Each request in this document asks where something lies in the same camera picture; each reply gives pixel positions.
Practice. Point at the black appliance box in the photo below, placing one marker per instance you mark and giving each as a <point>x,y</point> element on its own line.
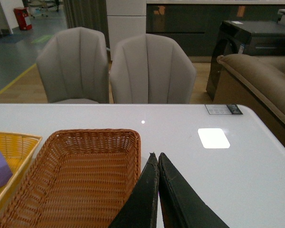
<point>254,38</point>

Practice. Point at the grey upholstered chair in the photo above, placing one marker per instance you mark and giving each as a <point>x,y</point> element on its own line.
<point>73,67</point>
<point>151,69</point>

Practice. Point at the white cabinet column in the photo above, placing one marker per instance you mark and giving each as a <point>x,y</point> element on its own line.
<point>125,18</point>

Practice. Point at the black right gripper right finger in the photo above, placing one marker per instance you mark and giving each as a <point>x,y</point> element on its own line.
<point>180,204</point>

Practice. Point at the table label sticker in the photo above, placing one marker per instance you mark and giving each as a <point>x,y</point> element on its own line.
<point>226,109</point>

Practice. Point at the brown wicker basket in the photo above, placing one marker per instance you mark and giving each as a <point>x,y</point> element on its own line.
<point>79,179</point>

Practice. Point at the red bin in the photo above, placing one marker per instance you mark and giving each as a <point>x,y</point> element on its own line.
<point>22,17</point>

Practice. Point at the right grey upholstered chair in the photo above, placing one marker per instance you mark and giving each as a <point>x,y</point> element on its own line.
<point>151,69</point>

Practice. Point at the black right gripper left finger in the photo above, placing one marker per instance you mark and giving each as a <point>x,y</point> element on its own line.
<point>140,210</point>

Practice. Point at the dark grey cabinet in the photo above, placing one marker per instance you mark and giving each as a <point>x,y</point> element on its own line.
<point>195,27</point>

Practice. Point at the left grey upholstered chair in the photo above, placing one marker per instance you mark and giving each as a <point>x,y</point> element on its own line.
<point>73,67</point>

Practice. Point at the yellow wicker basket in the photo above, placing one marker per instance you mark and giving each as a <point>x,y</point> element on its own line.
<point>17,149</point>

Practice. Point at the brown sofa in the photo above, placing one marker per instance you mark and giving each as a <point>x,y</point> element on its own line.
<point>258,83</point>

